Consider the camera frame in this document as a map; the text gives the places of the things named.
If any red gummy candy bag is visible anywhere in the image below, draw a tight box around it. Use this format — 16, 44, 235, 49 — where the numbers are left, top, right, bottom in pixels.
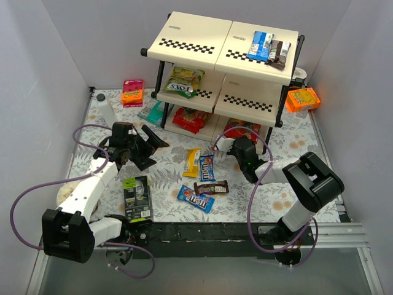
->
224, 118, 261, 144

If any green Fox's candy bag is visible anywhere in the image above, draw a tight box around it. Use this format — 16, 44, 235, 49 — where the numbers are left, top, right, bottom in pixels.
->
163, 66, 205, 99

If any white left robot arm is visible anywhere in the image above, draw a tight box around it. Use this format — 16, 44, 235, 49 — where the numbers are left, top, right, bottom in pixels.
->
42, 122, 168, 263

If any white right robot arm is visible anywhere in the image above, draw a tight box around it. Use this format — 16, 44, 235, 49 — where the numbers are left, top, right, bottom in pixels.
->
227, 136, 344, 243

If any yellow candy wrapper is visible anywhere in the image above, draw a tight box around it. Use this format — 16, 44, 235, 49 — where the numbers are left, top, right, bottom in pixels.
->
182, 148, 201, 178

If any pink orange candy box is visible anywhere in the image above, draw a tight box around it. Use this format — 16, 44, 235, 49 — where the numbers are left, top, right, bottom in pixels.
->
121, 80, 144, 108

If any cream three-tier shelf rack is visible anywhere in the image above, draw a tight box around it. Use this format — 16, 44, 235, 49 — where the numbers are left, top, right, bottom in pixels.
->
141, 12, 305, 141

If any orange candy box right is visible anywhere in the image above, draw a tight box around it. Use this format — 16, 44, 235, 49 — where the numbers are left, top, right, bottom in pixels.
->
286, 87, 321, 112

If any paper cup behind shelf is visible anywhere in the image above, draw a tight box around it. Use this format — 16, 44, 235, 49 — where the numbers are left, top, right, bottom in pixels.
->
291, 67, 307, 88

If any blue snack bag on shelf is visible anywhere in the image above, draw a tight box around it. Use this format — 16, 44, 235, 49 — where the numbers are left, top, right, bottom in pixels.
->
247, 31, 274, 62

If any brown chocolate bar on shelf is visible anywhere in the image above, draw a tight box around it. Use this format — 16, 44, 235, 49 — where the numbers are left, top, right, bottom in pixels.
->
265, 40, 291, 70

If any teal tissue packet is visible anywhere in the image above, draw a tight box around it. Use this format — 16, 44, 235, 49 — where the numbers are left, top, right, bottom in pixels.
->
138, 98, 166, 127

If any white bottle black cap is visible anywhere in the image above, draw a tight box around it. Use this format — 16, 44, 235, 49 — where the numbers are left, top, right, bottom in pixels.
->
96, 93, 117, 127

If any blue m&m bag upper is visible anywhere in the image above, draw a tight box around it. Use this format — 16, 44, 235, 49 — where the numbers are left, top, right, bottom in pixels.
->
199, 154, 216, 182

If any blue m&m bag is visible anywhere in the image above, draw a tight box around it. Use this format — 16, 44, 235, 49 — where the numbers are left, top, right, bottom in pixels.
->
199, 154, 216, 182
177, 185, 215, 213

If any brown chocolate bar wrapper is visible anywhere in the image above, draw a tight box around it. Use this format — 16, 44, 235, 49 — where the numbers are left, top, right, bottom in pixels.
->
194, 180, 229, 195

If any black green product box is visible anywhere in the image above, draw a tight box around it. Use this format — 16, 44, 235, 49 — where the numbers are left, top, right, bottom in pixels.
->
123, 176, 153, 222

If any blue m&m bag lower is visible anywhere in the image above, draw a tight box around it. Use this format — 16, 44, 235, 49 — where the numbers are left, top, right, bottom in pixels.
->
177, 185, 215, 213

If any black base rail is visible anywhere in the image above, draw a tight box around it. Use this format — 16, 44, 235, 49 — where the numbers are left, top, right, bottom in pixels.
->
104, 221, 308, 267

